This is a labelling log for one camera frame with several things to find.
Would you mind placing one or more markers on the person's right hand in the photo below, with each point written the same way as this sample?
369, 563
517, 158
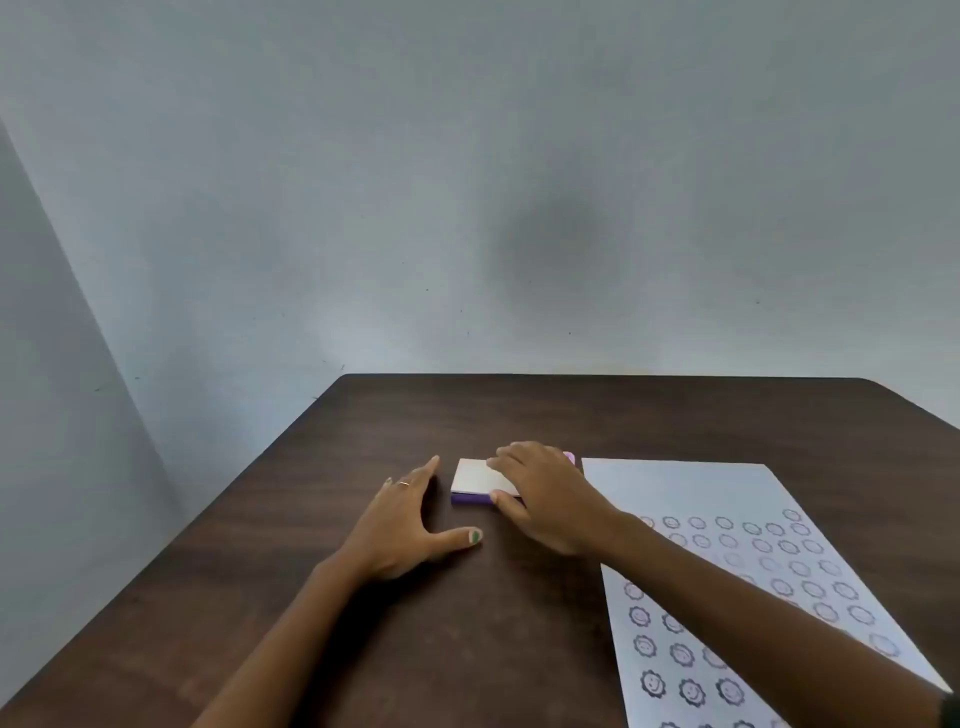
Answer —
559, 506

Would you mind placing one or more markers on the person's left hand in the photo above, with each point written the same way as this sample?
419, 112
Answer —
390, 532

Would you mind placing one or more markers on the person's right thumb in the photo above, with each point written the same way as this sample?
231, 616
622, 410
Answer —
507, 505

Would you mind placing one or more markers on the person's left thumb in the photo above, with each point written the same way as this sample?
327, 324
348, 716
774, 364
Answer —
457, 539

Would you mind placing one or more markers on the purple ink pad white lid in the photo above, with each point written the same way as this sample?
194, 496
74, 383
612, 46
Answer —
474, 480

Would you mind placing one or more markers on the person's left forearm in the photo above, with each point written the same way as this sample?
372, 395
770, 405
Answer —
292, 645

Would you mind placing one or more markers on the person's right forearm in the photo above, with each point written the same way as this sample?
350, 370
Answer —
750, 630

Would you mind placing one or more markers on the white paper sheet with stamps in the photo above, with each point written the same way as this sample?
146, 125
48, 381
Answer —
750, 495

